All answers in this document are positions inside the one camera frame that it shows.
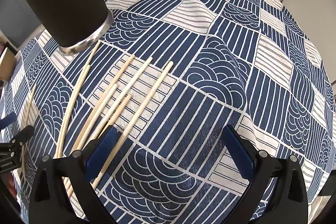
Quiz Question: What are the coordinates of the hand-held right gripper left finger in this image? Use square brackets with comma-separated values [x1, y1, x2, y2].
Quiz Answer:
[29, 126, 122, 224]

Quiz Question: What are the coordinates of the black cylindrical utensil holder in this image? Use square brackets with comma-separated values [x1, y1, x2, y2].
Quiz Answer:
[17, 0, 114, 56]

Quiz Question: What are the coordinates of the blue white patterned tablecloth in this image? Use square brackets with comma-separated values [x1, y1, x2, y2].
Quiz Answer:
[0, 0, 336, 224]

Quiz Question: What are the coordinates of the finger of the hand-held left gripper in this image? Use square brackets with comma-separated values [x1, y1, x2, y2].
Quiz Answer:
[0, 112, 17, 130]
[10, 125, 35, 146]

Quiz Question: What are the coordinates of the light wooden chopstick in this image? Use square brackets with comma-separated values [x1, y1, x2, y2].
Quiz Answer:
[20, 84, 37, 182]

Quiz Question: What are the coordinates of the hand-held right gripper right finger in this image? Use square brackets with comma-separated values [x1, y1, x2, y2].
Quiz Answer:
[223, 124, 309, 224]

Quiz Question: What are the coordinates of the group of wooden chopsticks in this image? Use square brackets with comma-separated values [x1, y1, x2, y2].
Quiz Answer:
[54, 41, 174, 198]

